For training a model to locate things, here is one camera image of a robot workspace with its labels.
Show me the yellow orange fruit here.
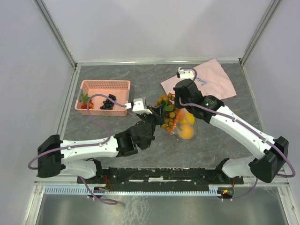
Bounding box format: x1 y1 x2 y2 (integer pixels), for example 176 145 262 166
180 112 195 125

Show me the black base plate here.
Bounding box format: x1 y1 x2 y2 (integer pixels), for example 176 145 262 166
85 161 244 192

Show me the pink cloth with lettering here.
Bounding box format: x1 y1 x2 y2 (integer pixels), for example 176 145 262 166
160 58 237 100

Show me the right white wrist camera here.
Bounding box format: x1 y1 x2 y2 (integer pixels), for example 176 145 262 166
176 67 197 81

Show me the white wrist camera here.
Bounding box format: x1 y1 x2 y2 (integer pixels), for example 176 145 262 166
176 67 197 81
125 98 152 114

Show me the light blue cable duct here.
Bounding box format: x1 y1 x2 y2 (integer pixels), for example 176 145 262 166
44 185 221 197

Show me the clear zip top bag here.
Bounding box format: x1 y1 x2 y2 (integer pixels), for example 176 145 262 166
168 109 196 140

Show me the brown longan bunch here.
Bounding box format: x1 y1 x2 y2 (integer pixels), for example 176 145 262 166
154 92 179 134

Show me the red cherry tomatoes sprig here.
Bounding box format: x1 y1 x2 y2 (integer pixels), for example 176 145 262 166
79 93 94 109

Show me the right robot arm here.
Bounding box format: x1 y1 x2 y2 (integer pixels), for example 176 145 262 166
173 79 289 183

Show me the yellow peach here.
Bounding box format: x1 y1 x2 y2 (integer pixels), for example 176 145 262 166
178 124 195 140

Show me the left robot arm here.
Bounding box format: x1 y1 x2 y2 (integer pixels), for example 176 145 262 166
37 106 165 183

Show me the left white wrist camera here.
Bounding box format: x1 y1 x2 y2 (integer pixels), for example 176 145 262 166
125 98 152 114

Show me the black grape bunch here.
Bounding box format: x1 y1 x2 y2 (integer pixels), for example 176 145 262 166
99 94 116 110

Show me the pink plastic basket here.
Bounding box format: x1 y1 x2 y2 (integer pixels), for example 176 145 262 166
75 80 130 117

